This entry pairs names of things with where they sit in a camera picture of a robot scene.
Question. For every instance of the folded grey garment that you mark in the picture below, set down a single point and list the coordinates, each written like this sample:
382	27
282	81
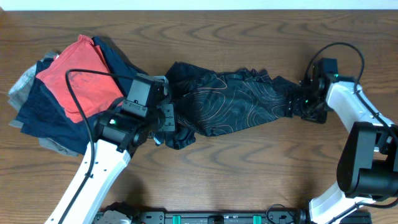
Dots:
18	95

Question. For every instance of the black patterned cycling jersey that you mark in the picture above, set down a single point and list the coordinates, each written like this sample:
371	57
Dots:
213	104

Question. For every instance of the folded navy blue garment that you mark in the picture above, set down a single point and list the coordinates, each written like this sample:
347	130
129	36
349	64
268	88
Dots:
42	116

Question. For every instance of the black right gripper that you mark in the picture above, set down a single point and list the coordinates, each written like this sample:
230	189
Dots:
294	107

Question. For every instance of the folded red printed t-shirt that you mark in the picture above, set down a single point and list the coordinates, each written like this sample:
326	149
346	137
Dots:
94	92

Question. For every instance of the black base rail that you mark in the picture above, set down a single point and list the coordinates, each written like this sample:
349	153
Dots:
120	212

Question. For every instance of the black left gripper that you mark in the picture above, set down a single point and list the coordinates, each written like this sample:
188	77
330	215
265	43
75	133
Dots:
168	111

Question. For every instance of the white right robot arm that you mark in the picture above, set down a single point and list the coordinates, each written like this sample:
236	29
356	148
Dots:
366	174

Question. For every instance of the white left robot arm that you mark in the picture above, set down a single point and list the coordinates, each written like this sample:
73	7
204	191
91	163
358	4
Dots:
117	135

